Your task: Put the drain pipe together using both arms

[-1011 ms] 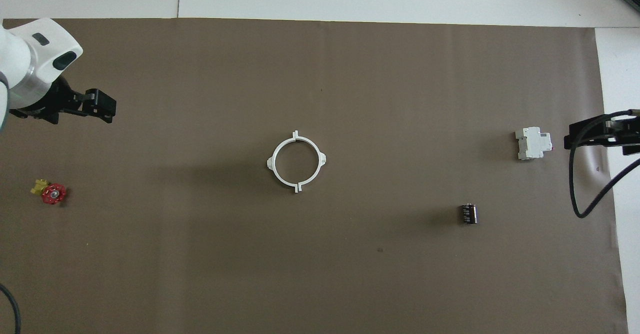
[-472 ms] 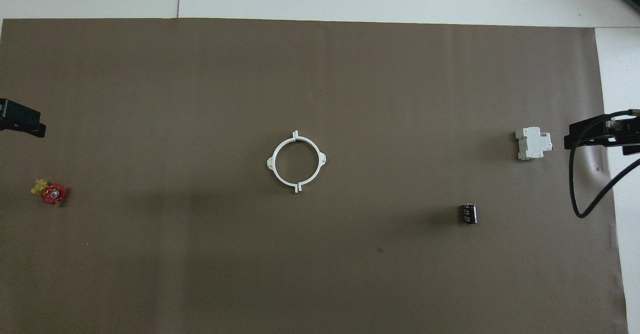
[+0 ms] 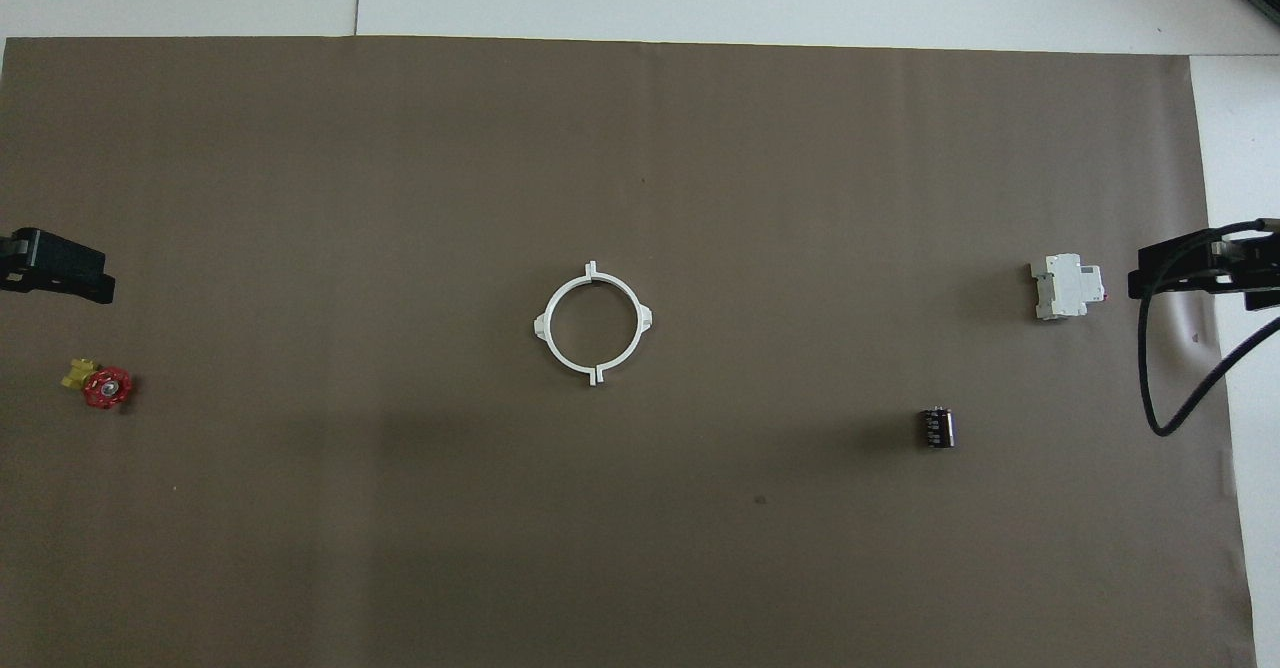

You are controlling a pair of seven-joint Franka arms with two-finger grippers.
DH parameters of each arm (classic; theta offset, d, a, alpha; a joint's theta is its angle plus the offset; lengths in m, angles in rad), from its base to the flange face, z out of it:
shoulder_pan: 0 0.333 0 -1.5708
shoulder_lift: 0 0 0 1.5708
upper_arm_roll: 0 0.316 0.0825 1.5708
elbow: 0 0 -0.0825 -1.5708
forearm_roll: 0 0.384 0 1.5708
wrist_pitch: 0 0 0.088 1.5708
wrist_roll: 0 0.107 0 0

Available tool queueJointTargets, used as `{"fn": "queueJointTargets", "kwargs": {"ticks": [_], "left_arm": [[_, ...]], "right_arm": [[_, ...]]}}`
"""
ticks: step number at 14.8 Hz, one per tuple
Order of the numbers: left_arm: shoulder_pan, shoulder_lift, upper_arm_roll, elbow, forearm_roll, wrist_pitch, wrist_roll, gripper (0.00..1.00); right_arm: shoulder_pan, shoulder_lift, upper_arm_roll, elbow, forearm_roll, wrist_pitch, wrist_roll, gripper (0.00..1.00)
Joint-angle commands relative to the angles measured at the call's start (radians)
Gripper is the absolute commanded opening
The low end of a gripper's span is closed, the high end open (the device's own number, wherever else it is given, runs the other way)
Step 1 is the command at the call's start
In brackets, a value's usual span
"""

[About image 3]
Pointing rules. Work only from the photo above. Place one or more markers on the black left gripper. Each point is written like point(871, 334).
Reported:
point(12, 263)

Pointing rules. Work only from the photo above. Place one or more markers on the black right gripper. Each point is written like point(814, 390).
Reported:
point(1258, 268)

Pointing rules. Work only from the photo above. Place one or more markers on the white half pipe clamp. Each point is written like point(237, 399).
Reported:
point(548, 343)
point(637, 333)

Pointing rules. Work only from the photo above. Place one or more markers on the white circuit breaker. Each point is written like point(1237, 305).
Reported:
point(1066, 286)

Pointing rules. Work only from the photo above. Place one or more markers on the red and yellow valve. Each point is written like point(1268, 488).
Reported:
point(105, 387)

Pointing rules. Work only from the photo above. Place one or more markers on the black cylindrical capacitor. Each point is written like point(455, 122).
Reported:
point(938, 427)

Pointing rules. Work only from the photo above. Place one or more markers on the brown paper table mat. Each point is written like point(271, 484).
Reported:
point(620, 528)

